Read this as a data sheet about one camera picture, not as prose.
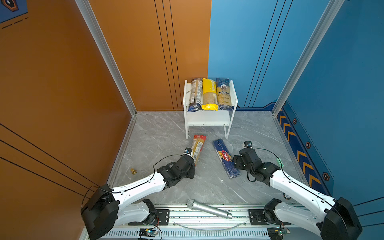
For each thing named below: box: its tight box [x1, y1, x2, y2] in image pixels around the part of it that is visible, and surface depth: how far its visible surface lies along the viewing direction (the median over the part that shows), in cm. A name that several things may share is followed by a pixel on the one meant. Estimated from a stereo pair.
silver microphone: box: [186, 199, 233, 219], surface depth 76 cm
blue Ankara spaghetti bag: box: [216, 77, 233, 111], surface depth 81 cm
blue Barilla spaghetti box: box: [212, 138, 241, 180], surface depth 92 cm
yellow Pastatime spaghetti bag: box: [201, 78, 219, 111], surface depth 81 cm
